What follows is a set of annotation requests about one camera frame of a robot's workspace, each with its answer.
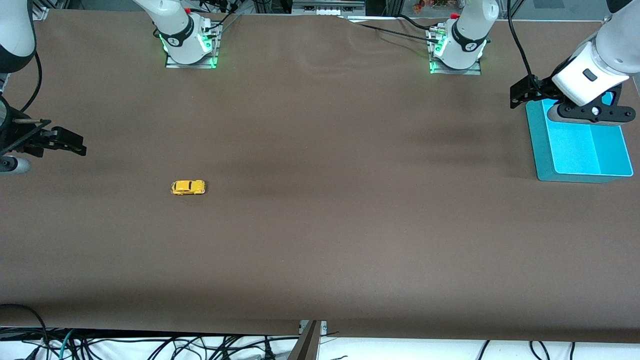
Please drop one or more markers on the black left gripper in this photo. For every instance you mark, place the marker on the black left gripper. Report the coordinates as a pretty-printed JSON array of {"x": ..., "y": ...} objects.
[{"x": 541, "y": 86}]

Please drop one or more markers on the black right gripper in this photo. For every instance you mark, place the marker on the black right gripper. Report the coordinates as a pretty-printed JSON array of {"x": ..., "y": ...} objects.
[{"x": 27, "y": 137}]

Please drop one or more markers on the yellow beetle toy car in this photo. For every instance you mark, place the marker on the yellow beetle toy car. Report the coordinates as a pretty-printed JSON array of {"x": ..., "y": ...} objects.
[{"x": 188, "y": 187}]

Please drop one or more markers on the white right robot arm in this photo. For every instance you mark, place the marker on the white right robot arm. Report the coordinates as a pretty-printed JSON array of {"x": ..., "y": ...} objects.
[{"x": 175, "y": 30}]

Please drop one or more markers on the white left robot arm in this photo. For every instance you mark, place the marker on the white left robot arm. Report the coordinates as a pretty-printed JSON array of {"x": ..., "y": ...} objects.
[{"x": 470, "y": 30}]

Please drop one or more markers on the teal plastic bin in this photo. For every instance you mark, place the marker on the teal plastic bin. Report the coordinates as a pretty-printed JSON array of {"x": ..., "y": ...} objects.
[{"x": 575, "y": 150}]

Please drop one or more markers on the small orange object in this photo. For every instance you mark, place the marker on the small orange object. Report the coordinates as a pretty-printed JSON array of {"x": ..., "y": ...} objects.
[{"x": 419, "y": 5}]

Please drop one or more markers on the white power strip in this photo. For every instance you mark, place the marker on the white power strip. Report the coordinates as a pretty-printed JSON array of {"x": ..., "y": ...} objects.
[{"x": 327, "y": 10}]

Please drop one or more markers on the grey metal strut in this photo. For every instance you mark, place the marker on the grey metal strut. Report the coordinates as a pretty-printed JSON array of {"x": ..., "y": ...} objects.
[{"x": 306, "y": 347}]

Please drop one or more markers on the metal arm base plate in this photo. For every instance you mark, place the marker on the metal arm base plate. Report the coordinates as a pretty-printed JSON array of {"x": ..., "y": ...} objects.
[
  {"x": 457, "y": 71},
  {"x": 192, "y": 65}
]

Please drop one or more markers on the aluminium frame profile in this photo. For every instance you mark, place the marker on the aluminium frame profile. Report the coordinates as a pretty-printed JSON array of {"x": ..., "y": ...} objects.
[{"x": 40, "y": 10}]

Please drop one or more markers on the black frame post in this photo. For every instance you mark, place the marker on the black frame post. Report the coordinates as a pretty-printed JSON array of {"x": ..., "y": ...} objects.
[{"x": 393, "y": 6}]

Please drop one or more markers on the small metal bracket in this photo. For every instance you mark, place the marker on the small metal bracket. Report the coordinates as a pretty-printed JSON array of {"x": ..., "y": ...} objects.
[{"x": 324, "y": 327}]

